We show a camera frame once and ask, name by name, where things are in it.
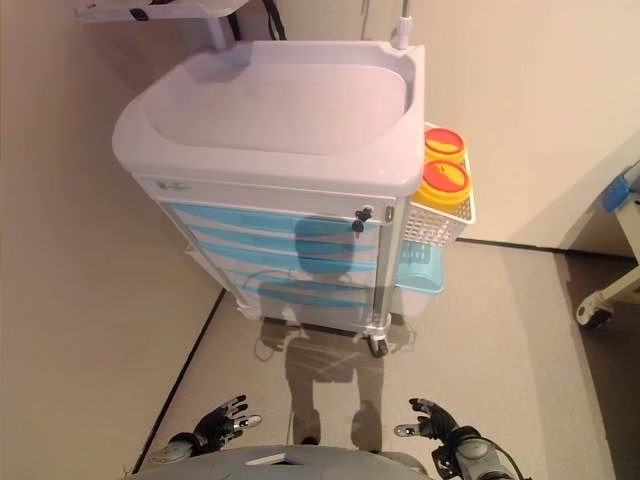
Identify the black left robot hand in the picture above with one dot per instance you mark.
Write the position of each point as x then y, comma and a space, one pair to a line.
220, 425

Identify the silver cart side lock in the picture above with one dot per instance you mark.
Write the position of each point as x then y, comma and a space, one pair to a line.
390, 214

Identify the white overbed table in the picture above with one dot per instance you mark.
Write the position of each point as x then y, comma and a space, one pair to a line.
175, 10

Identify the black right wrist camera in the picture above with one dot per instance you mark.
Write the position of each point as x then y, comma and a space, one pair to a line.
442, 456

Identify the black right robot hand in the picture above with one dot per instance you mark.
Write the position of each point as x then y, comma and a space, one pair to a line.
440, 427

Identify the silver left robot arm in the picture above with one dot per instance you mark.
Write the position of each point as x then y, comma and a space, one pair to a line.
175, 450

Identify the white perforated side basket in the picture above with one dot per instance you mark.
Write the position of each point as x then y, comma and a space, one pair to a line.
430, 225

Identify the light blue waste bin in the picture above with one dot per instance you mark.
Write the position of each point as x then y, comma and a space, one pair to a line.
422, 275

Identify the black cart keys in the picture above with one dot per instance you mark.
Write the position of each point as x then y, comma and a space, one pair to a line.
361, 220

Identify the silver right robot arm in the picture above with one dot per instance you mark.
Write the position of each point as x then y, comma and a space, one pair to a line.
475, 450

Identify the metal infusion pole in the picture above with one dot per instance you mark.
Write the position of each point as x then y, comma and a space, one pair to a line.
403, 25

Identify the bed caster wheel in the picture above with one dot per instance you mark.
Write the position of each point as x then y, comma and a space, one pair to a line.
592, 311

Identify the tall blue front cart drawer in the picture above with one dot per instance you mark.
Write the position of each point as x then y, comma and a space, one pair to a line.
320, 295

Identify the yellow sharps container red lid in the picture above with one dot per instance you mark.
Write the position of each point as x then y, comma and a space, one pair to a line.
444, 142
446, 180

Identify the cart caster wheel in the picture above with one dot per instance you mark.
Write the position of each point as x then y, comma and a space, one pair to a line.
378, 345

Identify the blue bed corner bumper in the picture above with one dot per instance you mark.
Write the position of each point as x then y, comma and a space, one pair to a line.
619, 192

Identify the white label cart drawer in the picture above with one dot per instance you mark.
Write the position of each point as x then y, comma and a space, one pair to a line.
260, 192

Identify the white medical cart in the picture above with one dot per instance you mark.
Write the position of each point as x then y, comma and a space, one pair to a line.
280, 100

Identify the grey robot torso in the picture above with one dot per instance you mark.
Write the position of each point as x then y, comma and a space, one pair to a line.
300, 465

